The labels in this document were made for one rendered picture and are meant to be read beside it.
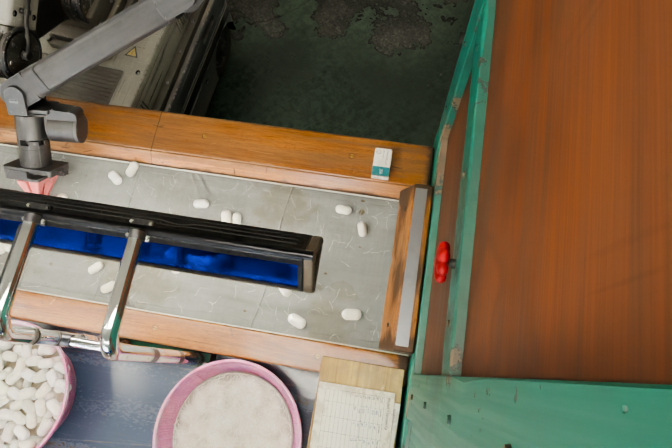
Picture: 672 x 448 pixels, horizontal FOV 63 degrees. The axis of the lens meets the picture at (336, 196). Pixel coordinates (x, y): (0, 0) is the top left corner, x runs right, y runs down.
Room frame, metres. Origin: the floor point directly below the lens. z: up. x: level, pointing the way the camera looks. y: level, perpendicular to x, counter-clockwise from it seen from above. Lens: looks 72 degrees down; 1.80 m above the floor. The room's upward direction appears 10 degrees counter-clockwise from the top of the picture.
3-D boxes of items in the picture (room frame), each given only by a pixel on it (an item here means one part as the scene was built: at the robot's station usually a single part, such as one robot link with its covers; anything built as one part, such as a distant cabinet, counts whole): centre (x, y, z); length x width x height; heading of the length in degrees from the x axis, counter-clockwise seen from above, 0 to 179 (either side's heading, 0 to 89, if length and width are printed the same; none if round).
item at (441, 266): (0.09, -0.10, 1.24); 0.04 x 0.02 x 0.04; 161
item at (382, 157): (0.39, -0.10, 0.77); 0.06 x 0.04 x 0.02; 161
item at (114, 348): (0.18, 0.36, 0.90); 0.20 x 0.19 x 0.45; 71
